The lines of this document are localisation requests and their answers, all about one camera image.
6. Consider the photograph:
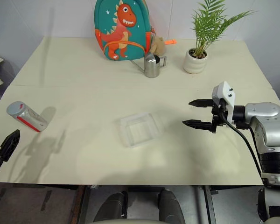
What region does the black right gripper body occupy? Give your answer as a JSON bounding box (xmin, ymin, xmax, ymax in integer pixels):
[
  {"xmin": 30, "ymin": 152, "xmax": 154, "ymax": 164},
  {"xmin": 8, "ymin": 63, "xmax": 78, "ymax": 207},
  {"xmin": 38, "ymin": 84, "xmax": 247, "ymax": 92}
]
[{"xmin": 211, "ymin": 99, "xmax": 228, "ymax": 134}]

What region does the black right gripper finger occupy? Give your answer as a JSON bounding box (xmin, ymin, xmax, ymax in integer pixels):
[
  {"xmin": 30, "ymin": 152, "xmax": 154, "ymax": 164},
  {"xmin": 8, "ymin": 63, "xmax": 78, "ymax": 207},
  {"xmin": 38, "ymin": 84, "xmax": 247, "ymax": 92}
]
[
  {"xmin": 182, "ymin": 119, "xmax": 213, "ymax": 133},
  {"xmin": 188, "ymin": 98, "xmax": 214, "ymax": 108}
]

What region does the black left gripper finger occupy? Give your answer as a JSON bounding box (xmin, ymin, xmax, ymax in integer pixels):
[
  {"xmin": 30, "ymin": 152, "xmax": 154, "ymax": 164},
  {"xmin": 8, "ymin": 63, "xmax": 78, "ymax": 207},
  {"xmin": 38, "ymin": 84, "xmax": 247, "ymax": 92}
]
[{"xmin": 0, "ymin": 129, "xmax": 21, "ymax": 162}]

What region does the white cup with brown contents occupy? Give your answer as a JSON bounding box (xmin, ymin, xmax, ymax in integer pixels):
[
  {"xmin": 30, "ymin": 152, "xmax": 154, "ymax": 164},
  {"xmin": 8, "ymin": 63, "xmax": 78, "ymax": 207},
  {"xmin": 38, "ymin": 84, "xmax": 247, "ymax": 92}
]
[{"xmin": 11, "ymin": 102, "xmax": 49, "ymax": 133}]

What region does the white object with red mark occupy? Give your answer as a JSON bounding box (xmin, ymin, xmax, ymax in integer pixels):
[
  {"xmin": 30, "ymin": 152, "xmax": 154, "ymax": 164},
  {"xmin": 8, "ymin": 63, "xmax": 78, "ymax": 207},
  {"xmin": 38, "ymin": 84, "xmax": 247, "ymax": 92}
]
[{"xmin": 6, "ymin": 101, "xmax": 27, "ymax": 117}]

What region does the clear plastic square container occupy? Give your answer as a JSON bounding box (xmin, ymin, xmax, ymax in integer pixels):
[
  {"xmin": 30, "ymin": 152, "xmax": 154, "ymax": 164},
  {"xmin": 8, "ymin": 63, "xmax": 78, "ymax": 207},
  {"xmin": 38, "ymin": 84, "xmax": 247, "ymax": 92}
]
[{"xmin": 116, "ymin": 112, "xmax": 164, "ymax": 148}]

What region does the white ribbed plant pot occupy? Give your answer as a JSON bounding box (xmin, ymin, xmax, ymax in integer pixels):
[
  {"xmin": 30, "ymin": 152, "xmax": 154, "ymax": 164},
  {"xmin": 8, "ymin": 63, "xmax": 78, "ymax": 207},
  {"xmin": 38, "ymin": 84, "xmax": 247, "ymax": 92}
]
[{"xmin": 182, "ymin": 48, "xmax": 208, "ymax": 75}]

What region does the stainless steel watering can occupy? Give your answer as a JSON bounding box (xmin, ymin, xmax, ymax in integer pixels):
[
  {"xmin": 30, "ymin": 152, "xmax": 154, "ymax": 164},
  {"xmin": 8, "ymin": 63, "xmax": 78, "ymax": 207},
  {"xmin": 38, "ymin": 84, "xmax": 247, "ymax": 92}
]
[{"xmin": 130, "ymin": 52, "xmax": 168, "ymax": 78}]

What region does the tan plush toy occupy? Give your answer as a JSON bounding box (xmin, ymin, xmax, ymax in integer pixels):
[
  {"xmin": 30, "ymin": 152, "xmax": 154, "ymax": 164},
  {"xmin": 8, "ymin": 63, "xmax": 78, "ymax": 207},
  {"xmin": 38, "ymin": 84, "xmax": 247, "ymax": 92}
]
[{"xmin": 150, "ymin": 35, "xmax": 167, "ymax": 56}]

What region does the green fern plant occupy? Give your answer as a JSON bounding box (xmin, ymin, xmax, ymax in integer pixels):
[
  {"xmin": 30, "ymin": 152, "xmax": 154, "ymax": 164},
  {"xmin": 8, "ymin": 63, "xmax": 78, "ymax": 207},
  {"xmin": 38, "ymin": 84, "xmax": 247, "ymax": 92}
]
[{"xmin": 190, "ymin": 0, "xmax": 256, "ymax": 58}]

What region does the dark rounded shape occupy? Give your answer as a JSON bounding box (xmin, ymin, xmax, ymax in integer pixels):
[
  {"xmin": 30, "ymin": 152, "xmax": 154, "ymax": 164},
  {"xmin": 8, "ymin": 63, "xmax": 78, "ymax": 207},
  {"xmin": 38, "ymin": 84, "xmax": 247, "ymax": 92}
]
[
  {"xmin": 93, "ymin": 191, "xmax": 129, "ymax": 222},
  {"xmin": 157, "ymin": 189, "xmax": 186, "ymax": 222}
]

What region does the teal dinosaur backpack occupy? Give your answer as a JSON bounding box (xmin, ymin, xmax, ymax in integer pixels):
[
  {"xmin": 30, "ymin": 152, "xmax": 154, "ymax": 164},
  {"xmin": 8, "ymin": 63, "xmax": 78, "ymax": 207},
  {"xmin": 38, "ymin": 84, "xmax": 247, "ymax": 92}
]
[{"xmin": 93, "ymin": 0, "xmax": 154, "ymax": 61}]

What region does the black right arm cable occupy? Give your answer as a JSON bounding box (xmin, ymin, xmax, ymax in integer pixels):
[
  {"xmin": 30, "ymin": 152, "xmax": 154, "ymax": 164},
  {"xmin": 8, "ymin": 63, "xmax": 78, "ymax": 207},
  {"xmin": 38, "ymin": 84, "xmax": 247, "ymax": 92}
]
[{"xmin": 220, "ymin": 111, "xmax": 264, "ymax": 181}]

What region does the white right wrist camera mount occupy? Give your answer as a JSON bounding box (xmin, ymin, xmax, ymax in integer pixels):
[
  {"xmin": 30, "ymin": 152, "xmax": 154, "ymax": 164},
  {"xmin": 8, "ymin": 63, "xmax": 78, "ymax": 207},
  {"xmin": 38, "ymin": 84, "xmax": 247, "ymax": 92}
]
[{"xmin": 211, "ymin": 81, "xmax": 236, "ymax": 124}]

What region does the black metal table frame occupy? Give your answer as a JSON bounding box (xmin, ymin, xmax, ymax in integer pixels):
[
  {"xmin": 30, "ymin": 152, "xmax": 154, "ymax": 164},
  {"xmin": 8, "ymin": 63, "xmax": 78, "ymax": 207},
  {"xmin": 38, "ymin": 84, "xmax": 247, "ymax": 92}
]
[{"xmin": 79, "ymin": 185, "xmax": 219, "ymax": 224}]

